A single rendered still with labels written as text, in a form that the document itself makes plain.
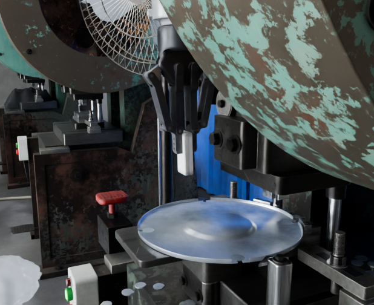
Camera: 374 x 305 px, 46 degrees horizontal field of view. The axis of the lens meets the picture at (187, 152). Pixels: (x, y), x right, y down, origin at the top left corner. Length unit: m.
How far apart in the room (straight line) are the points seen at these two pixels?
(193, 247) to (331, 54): 0.51
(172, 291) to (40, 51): 1.35
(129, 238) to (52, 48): 1.34
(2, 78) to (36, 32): 5.30
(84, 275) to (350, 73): 0.81
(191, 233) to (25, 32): 1.39
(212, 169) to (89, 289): 2.56
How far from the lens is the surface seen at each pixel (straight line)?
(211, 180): 3.48
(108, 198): 1.03
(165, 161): 1.66
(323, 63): 0.26
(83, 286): 0.98
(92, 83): 2.01
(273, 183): 0.72
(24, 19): 1.98
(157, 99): 0.68
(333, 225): 0.83
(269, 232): 0.78
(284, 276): 0.65
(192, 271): 0.80
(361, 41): 0.25
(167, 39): 0.68
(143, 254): 0.70
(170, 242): 0.73
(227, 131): 0.75
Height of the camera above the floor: 1.08
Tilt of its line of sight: 12 degrees down
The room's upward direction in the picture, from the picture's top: straight up
